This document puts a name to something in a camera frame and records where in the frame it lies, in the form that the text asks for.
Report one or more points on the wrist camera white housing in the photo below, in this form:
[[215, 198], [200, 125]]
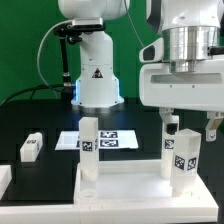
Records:
[[153, 52]]

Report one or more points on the camera on black stand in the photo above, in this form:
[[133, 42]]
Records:
[[70, 32]]

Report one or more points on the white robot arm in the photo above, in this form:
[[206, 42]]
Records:
[[182, 69]]

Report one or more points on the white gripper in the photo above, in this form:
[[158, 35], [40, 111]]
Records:
[[202, 90]]

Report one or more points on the tag marker sheet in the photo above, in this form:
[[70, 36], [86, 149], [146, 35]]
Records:
[[107, 139]]

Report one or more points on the white desk top tray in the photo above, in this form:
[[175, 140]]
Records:
[[133, 182]]

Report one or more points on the white block left edge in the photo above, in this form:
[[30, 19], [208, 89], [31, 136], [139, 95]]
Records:
[[5, 178]]

